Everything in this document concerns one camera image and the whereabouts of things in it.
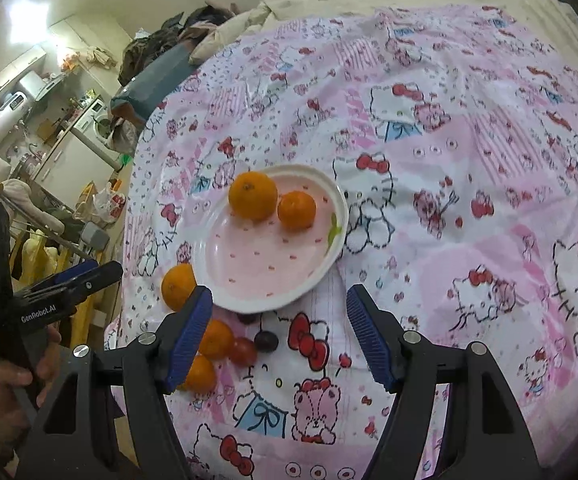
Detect grey box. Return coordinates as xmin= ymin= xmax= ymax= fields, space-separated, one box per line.
xmin=79 ymin=222 xmax=111 ymax=252

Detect yellow hanging cloths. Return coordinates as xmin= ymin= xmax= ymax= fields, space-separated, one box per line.
xmin=19 ymin=230 xmax=72 ymax=288

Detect white washing machine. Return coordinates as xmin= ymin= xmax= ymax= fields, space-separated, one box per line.
xmin=72 ymin=97 xmax=120 ymax=152

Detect large orange mandarin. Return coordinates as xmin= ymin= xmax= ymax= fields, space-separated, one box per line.
xmin=228 ymin=171 xmax=279 ymax=222

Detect blue pillow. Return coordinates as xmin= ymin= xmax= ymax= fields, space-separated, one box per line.
xmin=110 ymin=42 xmax=201 ymax=122

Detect pink cartoon printed blanket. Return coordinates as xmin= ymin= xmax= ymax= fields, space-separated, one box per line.
xmin=104 ymin=2 xmax=578 ymax=480

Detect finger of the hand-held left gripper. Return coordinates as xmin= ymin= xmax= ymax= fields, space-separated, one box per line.
xmin=29 ymin=261 xmax=124 ymax=311
xmin=32 ymin=259 xmax=101 ymax=295

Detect white cabinet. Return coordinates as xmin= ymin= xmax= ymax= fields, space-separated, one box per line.
xmin=34 ymin=130 xmax=120 ymax=197

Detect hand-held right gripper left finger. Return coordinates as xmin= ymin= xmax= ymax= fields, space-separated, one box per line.
xmin=16 ymin=285 xmax=215 ymax=480

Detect white water heater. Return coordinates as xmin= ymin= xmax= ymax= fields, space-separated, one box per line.
xmin=0 ymin=92 xmax=28 ymax=144

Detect white plastic bag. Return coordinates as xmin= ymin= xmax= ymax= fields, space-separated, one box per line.
xmin=92 ymin=182 xmax=128 ymax=224

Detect red cherry tomato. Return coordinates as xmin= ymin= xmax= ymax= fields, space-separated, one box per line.
xmin=228 ymin=337 xmax=259 ymax=366

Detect pink dotted plate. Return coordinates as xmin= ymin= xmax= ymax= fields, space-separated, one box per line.
xmin=192 ymin=163 xmax=349 ymax=313

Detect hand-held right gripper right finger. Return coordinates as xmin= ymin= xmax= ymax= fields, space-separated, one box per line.
xmin=345 ymin=284 xmax=544 ymax=480

